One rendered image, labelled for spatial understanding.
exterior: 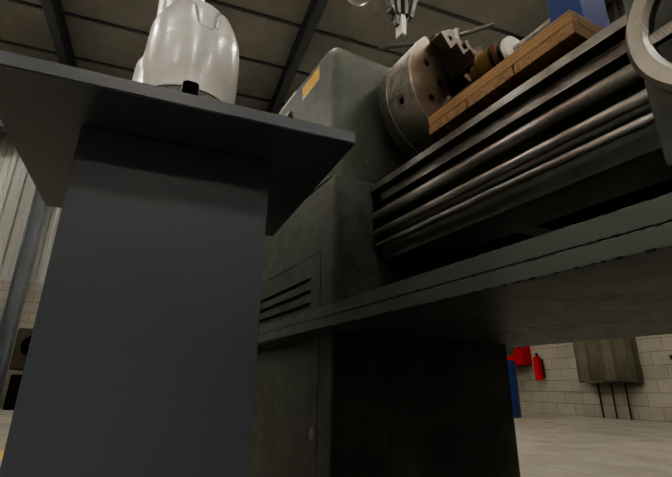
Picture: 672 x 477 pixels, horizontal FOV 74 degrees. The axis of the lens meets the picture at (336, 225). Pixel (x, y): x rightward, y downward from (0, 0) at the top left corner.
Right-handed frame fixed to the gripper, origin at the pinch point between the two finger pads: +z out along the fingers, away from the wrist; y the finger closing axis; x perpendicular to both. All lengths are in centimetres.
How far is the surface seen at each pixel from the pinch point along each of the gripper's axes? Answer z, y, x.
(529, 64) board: 48, -10, -44
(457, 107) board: 47, -10, -29
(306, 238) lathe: 60, -18, 16
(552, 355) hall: 19, 737, 519
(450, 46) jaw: 19.8, 0.6, -17.4
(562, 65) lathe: 51, -9, -48
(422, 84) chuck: 29.6, -4.7, -13.4
